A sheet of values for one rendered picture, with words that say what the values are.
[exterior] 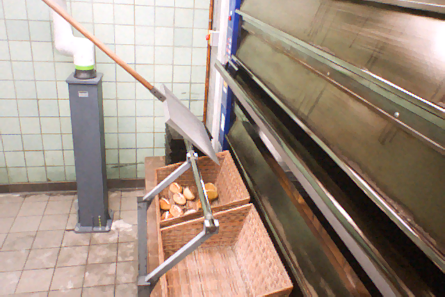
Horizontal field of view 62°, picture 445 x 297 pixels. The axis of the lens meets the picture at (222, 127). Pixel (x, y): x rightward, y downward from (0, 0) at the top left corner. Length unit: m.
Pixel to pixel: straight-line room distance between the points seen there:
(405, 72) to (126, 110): 2.64
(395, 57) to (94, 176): 2.34
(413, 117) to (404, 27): 0.22
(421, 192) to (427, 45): 0.31
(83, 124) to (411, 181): 2.21
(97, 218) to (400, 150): 2.50
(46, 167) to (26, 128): 0.39
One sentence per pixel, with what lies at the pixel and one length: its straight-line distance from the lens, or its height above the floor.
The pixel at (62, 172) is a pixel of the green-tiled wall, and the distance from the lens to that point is 3.58.
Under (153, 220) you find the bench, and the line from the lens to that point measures 2.25.
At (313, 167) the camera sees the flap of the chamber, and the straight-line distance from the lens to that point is 1.16.
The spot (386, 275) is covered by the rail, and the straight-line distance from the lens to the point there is 0.81.
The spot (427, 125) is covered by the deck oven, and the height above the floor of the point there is 1.67.
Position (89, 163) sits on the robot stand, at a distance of 2.85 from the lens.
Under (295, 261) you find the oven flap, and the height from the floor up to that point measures 0.95.
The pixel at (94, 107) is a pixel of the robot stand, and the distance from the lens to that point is 2.66.
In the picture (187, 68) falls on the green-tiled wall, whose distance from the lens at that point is 3.18.
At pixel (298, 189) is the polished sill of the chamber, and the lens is 1.49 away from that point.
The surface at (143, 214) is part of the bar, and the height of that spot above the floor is 0.88.
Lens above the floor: 1.94
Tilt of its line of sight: 23 degrees down
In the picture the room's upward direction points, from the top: 5 degrees clockwise
